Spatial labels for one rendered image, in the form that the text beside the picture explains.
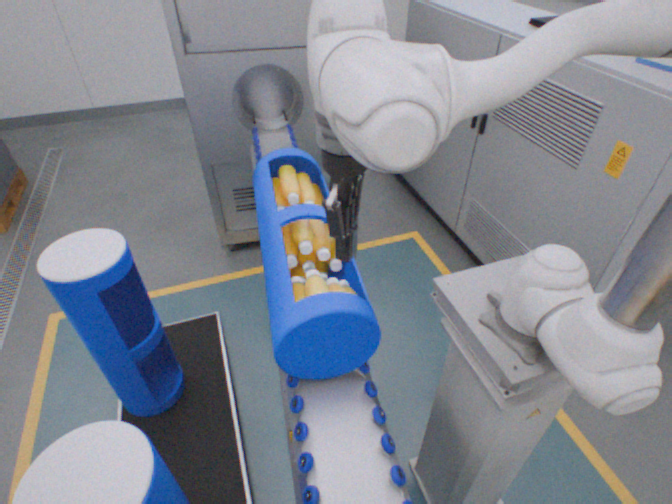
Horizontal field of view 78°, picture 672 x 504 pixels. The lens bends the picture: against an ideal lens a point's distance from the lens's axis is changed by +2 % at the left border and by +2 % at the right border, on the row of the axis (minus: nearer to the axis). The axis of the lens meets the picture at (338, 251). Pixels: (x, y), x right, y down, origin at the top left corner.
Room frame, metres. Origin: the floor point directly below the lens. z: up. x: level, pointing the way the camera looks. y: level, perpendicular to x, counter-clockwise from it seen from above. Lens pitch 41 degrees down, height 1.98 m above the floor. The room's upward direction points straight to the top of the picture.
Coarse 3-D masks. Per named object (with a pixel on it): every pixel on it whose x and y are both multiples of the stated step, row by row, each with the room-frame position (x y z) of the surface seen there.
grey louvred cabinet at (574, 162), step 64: (448, 0) 3.19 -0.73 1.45; (576, 64) 1.91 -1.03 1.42; (512, 128) 2.15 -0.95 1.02; (576, 128) 1.78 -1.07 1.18; (640, 128) 1.54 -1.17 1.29; (448, 192) 2.57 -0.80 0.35; (512, 192) 2.02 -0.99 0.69; (576, 192) 1.67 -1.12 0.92; (640, 192) 1.42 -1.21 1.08; (512, 256) 1.87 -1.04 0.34
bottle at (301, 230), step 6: (294, 222) 1.08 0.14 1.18; (300, 222) 1.07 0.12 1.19; (306, 222) 1.08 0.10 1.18; (294, 228) 1.05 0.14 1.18; (300, 228) 1.04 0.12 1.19; (306, 228) 1.04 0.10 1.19; (294, 234) 1.03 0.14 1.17; (300, 234) 1.02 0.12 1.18; (306, 234) 1.02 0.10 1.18; (312, 234) 1.04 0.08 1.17; (294, 240) 1.01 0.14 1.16; (300, 240) 1.00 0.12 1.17; (306, 240) 1.00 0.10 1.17; (312, 240) 1.02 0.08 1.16
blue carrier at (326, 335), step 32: (288, 160) 1.50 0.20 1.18; (256, 192) 1.32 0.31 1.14; (352, 256) 0.97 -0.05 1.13; (288, 288) 0.76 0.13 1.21; (352, 288) 0.92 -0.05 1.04; (288, 320) 0.66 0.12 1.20; (320, 320) 0.65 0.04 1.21; (352, 320) 0.66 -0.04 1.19; (288, 352) 0.63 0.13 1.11; (320, 352) 0.65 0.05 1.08; (352, 352) 0.66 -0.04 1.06
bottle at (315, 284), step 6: (312, 276) 0.83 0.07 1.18; (318, 276) 0.83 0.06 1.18; (306, 282) 0.81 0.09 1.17; (312, 282) 0.80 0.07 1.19; (318, 282) 0.80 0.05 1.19; (324, 282) 0.81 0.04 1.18; (306, 288) 0.79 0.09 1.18; (312, 288) 0.78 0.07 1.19; (318, 288) 0.77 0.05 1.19; (324, 288) 0.78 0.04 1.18; (306, 294) 0.77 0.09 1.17; (312, 294) 0.76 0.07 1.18
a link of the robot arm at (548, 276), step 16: (528, 256) 0.75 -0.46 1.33; (544, 256) 0.72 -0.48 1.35; (560, 256) 0.72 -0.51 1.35; (576, 256) 0.72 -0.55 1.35; (512, 272) 0.76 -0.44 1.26; (528, 272) 0.71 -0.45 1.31; (544, 272) 0.69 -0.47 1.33; (560, 272) 0.68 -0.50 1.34; (576, 272) 0.68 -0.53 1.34; (512, 288) 0.72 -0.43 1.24; (528, 288) 0.69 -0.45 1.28; (544, 288) 0.67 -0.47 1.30; (560, 288) 0.66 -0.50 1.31; (576, 288) 0.66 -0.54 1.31; (512, 304) 0.71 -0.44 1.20; (528, 304) 0.66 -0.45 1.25; (544, 304) 0.64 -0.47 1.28; (560, 304) 0.63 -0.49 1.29; (512, 320) 0.69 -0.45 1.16; (528, 320) 0.64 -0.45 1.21
